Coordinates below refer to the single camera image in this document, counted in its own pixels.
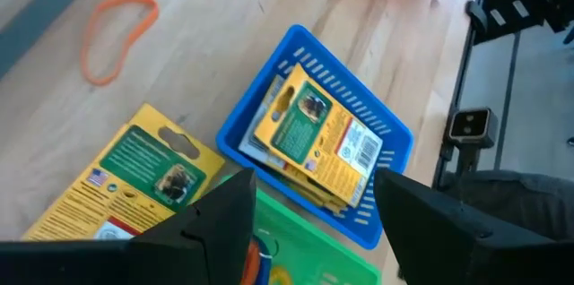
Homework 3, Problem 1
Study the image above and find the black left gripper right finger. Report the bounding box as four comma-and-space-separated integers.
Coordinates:
374, 168, 574, 285

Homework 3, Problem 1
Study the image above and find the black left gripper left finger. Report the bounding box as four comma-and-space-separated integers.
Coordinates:
129, 168, 257, 285

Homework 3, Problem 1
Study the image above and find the orange coil wristband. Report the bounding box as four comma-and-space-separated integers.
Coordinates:
239, 238, 262, 285

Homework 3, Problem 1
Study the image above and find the blue coil wristband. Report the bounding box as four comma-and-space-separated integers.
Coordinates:
257, 248, 274, 285

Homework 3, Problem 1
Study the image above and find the yellow coil wristband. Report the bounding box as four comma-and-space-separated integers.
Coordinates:
268, 265, 295, 285

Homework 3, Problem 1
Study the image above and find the yellow green card package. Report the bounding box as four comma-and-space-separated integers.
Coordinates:
253, 63, 385, 210
21, 102, 226, 241
236, 73, 351, 215

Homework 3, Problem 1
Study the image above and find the green plastic basket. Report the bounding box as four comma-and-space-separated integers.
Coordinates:
219, 175, 382, 285

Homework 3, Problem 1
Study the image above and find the blue plastic basket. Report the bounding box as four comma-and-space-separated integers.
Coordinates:
214, 23, 414, 250

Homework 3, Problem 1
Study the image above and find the black table-level camera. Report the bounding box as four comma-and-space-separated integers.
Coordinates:
441, 106, 500, 187

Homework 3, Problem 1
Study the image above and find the black aluminium table frame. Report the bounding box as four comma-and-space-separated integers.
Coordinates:
430, 0, 574, 190

